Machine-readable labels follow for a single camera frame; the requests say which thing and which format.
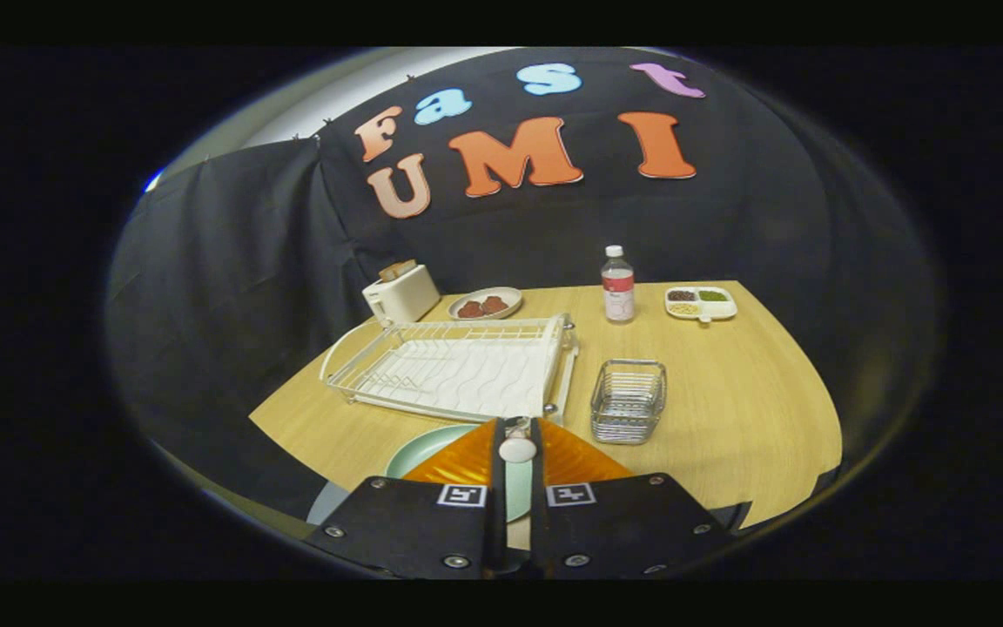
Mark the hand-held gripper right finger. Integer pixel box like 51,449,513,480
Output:
528,417,736,580

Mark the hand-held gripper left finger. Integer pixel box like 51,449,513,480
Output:
303,417,508,580

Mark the spoon with checked handle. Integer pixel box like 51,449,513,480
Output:
498,416,538,465

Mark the light green plate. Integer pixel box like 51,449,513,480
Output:
384,424,535,523

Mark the metal wire basket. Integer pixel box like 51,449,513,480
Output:
589,358,668,446

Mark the white wire dish rack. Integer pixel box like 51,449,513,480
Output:
319,313,579,426

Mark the beige oval dish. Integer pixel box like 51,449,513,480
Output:
448,287,523,321

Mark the white drip tray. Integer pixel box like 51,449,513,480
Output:
353,338,562,419

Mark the clear bottle with red label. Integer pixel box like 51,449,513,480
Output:
601,245,636,324

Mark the white toaster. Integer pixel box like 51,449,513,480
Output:
361,264,441,325

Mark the white divided tray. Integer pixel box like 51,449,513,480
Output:
664,287,738,323

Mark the black backdrop cloth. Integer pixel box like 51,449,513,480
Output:
105,48,938,523

